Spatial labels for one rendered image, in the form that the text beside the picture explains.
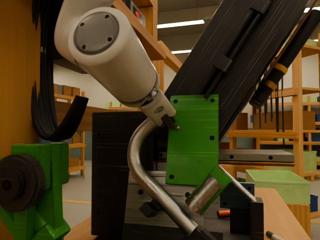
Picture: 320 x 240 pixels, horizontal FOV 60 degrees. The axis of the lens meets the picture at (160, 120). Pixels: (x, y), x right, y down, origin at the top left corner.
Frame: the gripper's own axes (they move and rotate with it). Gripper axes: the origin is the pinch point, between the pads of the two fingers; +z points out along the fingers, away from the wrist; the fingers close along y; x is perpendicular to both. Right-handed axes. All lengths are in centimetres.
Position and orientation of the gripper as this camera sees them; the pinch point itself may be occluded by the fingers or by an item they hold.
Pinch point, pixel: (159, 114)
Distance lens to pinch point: 63.0
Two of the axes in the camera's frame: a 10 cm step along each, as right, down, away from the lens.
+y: -6.2, -6.8, 3.9
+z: 2.5, 3.0, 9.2
